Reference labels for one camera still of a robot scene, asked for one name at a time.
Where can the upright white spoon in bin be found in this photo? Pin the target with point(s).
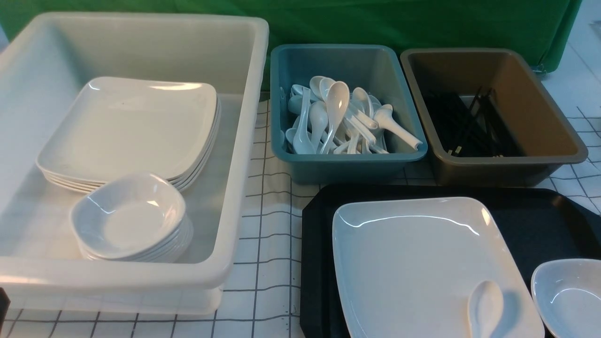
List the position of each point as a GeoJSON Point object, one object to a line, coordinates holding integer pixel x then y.
{"type": "Point", "coordinates": [336, 99]}

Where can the brown plastic bin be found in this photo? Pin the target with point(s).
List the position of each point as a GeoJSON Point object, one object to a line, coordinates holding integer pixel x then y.
{"type": "Point", "coordinates": [526, 107]}

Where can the stack of white square plates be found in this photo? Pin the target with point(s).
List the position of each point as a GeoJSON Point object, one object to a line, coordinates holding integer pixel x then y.
{"type": "Point", "coordinates": [118, 126]}

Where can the black chopstick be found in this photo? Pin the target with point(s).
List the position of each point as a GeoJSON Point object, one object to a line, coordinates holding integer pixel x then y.
{"type": "Point", "coordinates": [485, 111]}
{"type": "Point", "coordinates": [473, 138]}

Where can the teal plastic bin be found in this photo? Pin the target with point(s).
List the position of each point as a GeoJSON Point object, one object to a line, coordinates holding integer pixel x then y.
{"type": "Point", "coordinates": [374, 68]}

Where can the stack of white bowls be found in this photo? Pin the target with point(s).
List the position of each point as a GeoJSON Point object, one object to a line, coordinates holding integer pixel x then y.
{"type": "Point", "coordinates": [140, 217]}

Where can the black serving tray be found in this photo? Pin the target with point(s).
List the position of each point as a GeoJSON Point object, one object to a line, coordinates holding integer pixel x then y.
{"type": "Point", "coordinates": [538, 225]}

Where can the white spoon right in bin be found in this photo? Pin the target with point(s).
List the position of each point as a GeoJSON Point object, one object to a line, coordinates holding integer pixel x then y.
{"type": "Point", "coordinates": [383, 117]}

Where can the white ceramic soup spoon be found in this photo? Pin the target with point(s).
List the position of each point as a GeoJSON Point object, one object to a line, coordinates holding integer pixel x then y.
{"type": "Point", "coordinates": [484, 309]}

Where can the pile of black chopsticks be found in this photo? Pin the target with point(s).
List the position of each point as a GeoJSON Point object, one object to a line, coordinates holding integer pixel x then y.
{"type": "Point", "coordinates": [443, 108]}

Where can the white square rice plate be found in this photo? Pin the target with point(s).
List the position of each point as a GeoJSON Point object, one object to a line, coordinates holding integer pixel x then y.
{"type": "Point", "coordinates": [406, 269]}

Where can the white spoon left in bin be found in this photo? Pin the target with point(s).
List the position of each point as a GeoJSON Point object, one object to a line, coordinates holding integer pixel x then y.
{"type": "Point", "coordinates": [301, 142]}

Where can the white small bowl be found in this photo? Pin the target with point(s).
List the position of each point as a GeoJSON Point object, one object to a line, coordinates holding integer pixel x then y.
{"type": "Point", "coordinates": [567, 295]}

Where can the green cloth backdrop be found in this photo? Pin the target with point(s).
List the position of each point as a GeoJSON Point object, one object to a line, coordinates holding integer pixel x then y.
{"type": "Point", "coordinates": [538, 30]}

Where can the white checkered tablecloth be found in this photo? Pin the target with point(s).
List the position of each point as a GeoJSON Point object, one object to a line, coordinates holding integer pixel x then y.
{"type": "Point", "coordinates": [261, 296]}

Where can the large white plastic tub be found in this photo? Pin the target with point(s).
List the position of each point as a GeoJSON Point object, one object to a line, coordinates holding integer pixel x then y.
{"type": "Point", "coordinates": [42, 70]}

